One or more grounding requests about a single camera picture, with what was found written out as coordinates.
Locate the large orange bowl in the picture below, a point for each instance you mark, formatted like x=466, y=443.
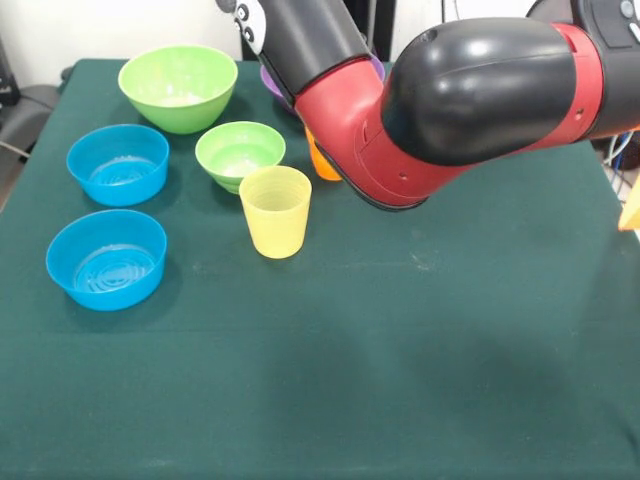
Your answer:
x=631, y=220

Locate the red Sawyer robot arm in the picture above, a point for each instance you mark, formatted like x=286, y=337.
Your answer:
x=475, y=90

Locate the black office chair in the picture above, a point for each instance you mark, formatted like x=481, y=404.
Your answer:
x=35, y=107

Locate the orange cup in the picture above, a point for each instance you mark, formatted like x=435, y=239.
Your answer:
x=320, y=165

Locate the yellow cup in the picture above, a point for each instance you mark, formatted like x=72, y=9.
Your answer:
x=275, y=220

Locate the large green bowl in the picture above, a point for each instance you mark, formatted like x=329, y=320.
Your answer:
x=177, y=90

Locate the purple bowl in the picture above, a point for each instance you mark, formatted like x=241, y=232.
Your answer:
x=272, y=87

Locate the light blue bowl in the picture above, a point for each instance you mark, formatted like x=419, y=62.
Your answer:
x=118, y=167
x=106, y=265

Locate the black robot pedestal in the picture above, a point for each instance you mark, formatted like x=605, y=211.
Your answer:
x=384, y=35

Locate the small green bowl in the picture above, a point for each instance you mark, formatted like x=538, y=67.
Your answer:
x=240, y=155

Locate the dark green tablecloth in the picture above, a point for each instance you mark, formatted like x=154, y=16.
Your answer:
x=320, y=350

